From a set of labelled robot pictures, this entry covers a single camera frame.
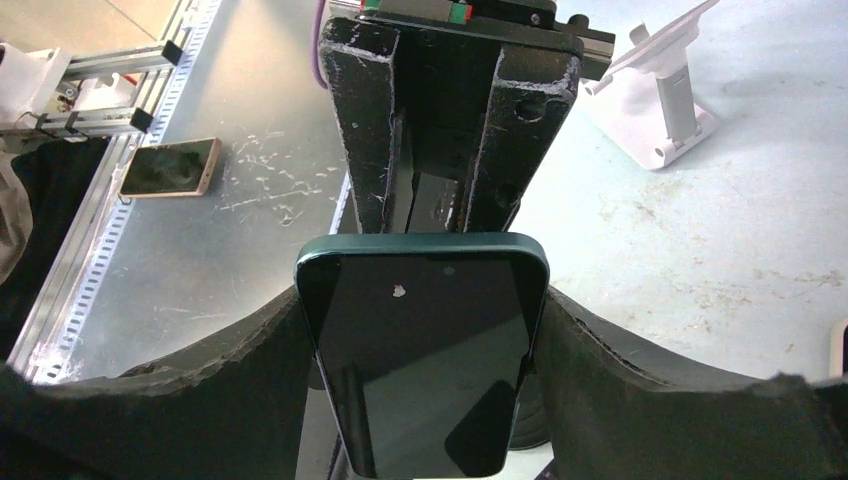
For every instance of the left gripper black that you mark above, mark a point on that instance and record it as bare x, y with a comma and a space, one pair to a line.
532, 92

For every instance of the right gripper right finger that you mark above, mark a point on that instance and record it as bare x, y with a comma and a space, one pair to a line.
619, 406

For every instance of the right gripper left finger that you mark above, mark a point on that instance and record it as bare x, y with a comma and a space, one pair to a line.
229, 406

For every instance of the black phone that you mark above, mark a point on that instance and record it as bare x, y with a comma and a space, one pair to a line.
423, 341

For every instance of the black round base phone stand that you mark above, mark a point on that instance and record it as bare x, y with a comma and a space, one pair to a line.
441, 164

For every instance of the phone with white case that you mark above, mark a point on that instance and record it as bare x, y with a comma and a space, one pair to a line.
838, 349

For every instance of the white folding phone stand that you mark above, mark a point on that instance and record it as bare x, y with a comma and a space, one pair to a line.
645, 102

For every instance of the gold phone outside workspace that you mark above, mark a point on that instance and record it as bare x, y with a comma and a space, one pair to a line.
180, 169

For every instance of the grey slotted cable duct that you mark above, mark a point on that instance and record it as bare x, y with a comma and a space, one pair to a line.
43, 351

